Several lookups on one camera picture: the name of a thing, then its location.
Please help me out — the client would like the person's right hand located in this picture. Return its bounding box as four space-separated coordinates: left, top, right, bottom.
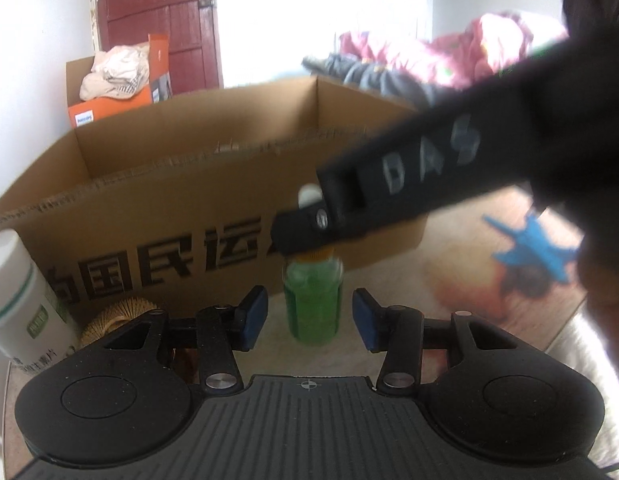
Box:
579 229 619 362

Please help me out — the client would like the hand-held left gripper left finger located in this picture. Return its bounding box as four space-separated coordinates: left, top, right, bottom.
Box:
104 285 269 397

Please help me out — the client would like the dark red wooden door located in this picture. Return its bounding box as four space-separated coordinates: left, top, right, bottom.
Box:
96 0 225 94

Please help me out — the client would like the pink blanket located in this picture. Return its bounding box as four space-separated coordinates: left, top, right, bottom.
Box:
338 9 571 92

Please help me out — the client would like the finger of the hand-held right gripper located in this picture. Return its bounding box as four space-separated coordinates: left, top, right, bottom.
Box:
270 203 341 259

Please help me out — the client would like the green dropper bottle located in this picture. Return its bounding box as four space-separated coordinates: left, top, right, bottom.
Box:
282 182 346 347

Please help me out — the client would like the brown cardboard box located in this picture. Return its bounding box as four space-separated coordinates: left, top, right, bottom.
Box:
0 74 431 327

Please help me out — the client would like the beige crumpled cloth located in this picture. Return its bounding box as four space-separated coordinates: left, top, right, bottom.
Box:
79 44 151 102

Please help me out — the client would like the orange appliance box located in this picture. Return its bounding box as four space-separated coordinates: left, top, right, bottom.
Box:
66 34 174 130

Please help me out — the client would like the grey blanket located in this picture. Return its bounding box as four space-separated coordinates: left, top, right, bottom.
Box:
302 52 471 112

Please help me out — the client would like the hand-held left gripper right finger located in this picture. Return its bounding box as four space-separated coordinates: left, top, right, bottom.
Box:
351 288 521 397

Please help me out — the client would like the white pill bottle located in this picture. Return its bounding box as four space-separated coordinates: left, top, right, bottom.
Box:
0 230 81 374

